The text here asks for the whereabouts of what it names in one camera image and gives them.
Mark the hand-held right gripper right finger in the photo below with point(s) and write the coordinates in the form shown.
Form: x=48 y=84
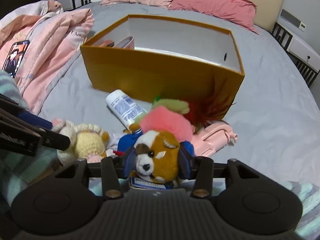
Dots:
x=184 y=158

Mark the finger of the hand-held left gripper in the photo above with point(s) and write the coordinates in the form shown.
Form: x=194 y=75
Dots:
x=35 y=120
x=56 y=140

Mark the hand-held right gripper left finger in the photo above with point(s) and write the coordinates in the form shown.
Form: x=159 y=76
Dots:
x=130 y=158

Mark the red panda plush toy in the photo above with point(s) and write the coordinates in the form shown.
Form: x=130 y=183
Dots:
x=160 y=155

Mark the cream crochet doll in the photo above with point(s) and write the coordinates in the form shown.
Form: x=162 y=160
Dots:
x=85 y=140

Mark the blue white card box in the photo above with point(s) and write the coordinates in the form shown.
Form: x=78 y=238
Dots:
x=150 y=184

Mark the pink toy gun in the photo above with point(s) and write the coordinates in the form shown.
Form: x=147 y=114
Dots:
x=215 y=137

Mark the pink peach plush toy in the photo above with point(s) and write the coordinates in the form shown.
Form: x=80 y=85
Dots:
x=165 y=122

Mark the white bottle blue label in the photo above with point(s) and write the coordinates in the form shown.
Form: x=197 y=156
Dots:
x=125 y=107

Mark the red feather toy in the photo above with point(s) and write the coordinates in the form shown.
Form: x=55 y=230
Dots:
x=207 y=110

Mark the orange cardboard box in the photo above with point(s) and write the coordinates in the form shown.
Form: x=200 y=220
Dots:
x=150 y=75

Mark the smartphone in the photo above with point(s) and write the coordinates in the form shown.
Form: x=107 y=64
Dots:
x=15 y=60

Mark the pink quilt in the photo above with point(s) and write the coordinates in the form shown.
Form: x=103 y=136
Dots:
x=50 y=55

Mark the bed with grey sheet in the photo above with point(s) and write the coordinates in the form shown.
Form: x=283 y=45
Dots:
x=262 y=92

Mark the dark pink pillow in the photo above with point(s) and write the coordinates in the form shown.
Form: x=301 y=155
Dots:
x=212 y=5

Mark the white nightstand with knob drawer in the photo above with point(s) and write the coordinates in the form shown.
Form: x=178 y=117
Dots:
x=300 y=47

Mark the white nightstand black frame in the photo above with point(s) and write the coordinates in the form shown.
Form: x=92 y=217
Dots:
x=66 y=2

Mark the grey wall switch panel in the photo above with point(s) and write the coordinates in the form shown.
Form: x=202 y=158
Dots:
x=290 y=18

